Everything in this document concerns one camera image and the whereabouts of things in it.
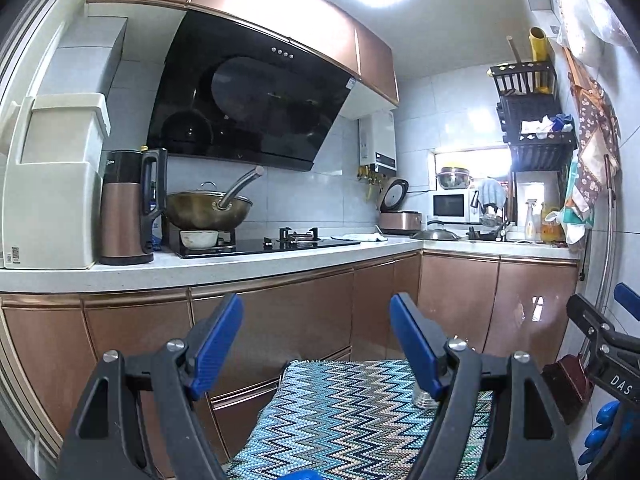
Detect blue gloved right hand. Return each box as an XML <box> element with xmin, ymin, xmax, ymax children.
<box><xmin>578</xmin><ymin>400</ymin><xmax>620</xmax><ymax>465</ymax></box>

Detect dark red dustpan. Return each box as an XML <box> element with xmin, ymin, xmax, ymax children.
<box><xmin>541</xmin><ymin>354</ymin><xmax>592</xmax><ymax>426</ymax></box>

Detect white small bowl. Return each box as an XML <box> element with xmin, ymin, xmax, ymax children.
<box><xmin>179</xmin><ymin>230</ymin><xmax>219</xmax><ymax>252</ymax></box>

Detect zigzag knitted table mat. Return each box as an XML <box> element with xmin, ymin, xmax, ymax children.
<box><xmin>226</xmin><ymin>357</ymin><xmax>497</xmax><ymax>480</ymax></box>

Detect steel pot lid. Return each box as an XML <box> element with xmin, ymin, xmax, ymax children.
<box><xmin>412</xmin><ymin>220</ymin><xmax>460</xmax><ymax>240</ymax></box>

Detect black gas stove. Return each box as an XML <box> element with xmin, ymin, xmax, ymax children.
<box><xmin>167</xmin><ymin>224</ymin><xmax>359</xmax><ymax>259</ymax></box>

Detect copper rice cooker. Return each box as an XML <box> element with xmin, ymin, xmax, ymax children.
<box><xmin>376</xmin><ymin>177</ymin><xmax>423</xmax><ymax>235</ymax></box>

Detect white microwave oven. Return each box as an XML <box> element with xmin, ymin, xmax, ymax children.
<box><xmin>431</xmin><ymin>188</ymin><xmax>480</xmax><ymax>224</ymax></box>

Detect yellow oil bottle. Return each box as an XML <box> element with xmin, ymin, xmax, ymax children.
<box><xmin>539</xmin><ymin>203</ymin><xmax>565</xmax><ymax>244</ymax></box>

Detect white spray bottle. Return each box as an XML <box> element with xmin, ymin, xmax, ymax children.
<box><xmin>525</xmin><ymin>198</ymin><xmax>537</xmax><ymax>242</ymax></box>

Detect copper lower cabinets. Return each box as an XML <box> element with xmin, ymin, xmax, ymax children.
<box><xmin>1</xmin><ymin>247</ymin><xmax>577</xmax><ymax>462</ymax></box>

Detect copper black electric kettle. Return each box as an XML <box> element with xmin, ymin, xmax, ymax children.
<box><xmin>100</xmin><ymin>148</ymin><xmax>168</xmax><ymax>266</ymax></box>

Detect grey blue hanging towel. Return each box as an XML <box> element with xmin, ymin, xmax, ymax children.
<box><xmin>477</xmin><ymin>179</ymin><xmax>506</xmax><ymax>209</ymax></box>

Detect steel pot on microwave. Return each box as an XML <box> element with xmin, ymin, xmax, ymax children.
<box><xmin>437</xmin><ymin>166</ymin><xmax>472</xmax><ymax>190</ymax></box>

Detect white water heater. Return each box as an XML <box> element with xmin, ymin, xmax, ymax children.
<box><xmin>358</xmin><ymin>110</ymin><xmax>397</xmax><ymax>177</ymax></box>

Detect brown patterned hanging apron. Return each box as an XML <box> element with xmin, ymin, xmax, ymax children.
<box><xmin>563</xmin><ymin>47</ymin><xmax>620</xmax><ymax>221</ymax></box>

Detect white plastic container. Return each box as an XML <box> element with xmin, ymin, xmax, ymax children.
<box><xmin>1</xmin><ymin>92</ymin><xmax>111</xmax><ymax>270</ymax></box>

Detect black range hood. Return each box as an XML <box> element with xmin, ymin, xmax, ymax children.
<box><xmin>146</xmin><ymin>11</ymin><xmax>354</xmax><ymax>171</ymax></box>

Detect yellow roll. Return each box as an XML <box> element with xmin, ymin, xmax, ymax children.
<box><xmin>528</xmin><ymin>26</ymin><xmax>554</xmax><ymax>94</ymax></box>

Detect clear wire utensil holder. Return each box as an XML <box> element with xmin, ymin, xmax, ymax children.
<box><xmin>412</xmin><ymin>380</ymin><xmax>438</xmax><ymax>410</ymax></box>

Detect brass wok with handle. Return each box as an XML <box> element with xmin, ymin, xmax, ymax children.
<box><xmin>165</xmin><ymin>166</ymin><xmax>265</xmax><ymax>232</ymax></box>

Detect metal broom handle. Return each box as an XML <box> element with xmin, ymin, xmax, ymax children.
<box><xmin>577</xmin><ymin>154</ymin><xmax>622</xmax><ymax>361</ymax></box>

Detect black wall dish rack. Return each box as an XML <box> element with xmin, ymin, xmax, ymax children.
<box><xmin>488</xmin><ymin>61</ymin><xmax>577</xmax><ymax>171</ymax></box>

